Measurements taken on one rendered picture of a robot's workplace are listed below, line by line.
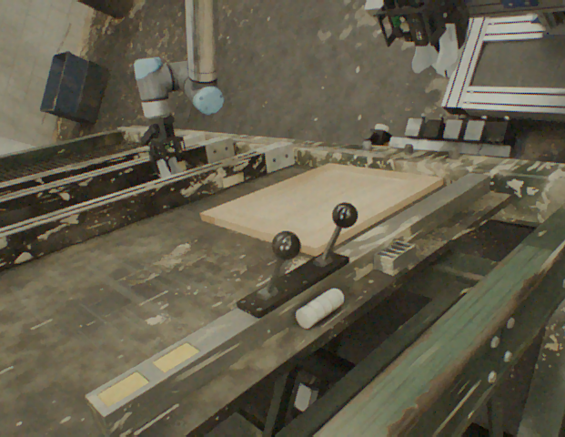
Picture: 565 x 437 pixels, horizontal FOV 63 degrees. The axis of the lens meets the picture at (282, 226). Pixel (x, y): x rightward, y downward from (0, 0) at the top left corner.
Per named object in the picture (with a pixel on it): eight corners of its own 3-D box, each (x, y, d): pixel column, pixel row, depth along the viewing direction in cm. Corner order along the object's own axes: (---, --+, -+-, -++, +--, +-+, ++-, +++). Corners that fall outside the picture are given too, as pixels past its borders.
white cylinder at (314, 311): (311, 331, 64) (346, 307, 69) (308, 314, 63) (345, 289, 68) (296, 324, 67) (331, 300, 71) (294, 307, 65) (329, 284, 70)
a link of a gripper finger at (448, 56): (432, 96, 68) (417, 43, 62) (451, 70, 70) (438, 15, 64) (452, 97, 66) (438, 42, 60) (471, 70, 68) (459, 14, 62)
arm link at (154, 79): (166, 55, 123) (136, 60, 119) (176, 97, 127) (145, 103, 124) (158, 56, 130) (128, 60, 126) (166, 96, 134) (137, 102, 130)
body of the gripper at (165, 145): (165, 163, 129) (156, 119, 124) (150, 159, 135) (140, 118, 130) (187, 156, 133) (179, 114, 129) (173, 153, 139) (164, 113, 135)
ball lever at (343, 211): (336, 269, 74) (367, 209, 65) (320, 279, 72) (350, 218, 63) (319, 254, 76) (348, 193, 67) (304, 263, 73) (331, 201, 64)
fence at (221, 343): (489, 191, 109) (490, 175, 107) (113, 445, 49) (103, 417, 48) (469, 188, 112) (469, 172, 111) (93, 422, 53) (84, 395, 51)
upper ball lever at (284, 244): (283, 302, 67) (310, 239, 58) (264, 314, 64) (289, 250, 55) (267, 285, 68) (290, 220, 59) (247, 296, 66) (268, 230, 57)
